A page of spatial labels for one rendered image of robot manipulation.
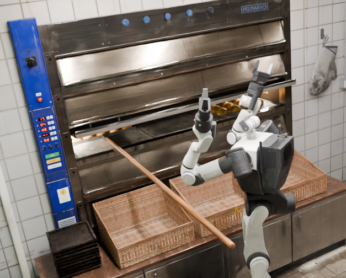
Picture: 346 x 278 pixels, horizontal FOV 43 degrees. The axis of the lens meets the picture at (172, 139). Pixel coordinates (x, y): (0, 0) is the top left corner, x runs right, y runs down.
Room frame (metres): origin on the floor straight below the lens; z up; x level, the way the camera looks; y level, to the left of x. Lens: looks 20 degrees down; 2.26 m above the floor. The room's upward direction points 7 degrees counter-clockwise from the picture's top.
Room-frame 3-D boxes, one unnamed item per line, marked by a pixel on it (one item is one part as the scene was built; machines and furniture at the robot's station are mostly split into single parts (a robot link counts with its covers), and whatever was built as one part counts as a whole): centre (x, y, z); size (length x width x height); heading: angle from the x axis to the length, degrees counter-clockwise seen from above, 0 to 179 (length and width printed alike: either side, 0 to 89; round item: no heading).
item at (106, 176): (3.14, -0.15, 1.02); 1.79 x 0.11 x 0.19; 114
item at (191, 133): (3.16, -0.14, 1.16); 1.80 x 0.06 x 0.04; 114
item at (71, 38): (3.16, -0.14, 1.99); 1.80 x 0.08 x 0.21; 114
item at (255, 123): (2.27, -0.44, 1.46); 0.10 x 0.07 x 0.09; 144
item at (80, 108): (3.14, -0.15, 1.54); 1.79 x 0.11 x 0.19; 114
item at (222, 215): (2.90, -0.28, 0.72); 0.56 x 0.49 x 0.28; 113
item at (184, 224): (2.66, 0.28, 0.72); 0.56 x 0.49 x 0.28; 115
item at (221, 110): (3.77, -0.50, 1.21); 0.61 x 0.48 x 0.06; 24
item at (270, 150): (2.23, -0.48, 1.26); 0.34 x 0.30 x 0.36; 144
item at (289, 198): (2.25, -0.52, 1.00); 0.28 x 0.13 x 0.18; 88
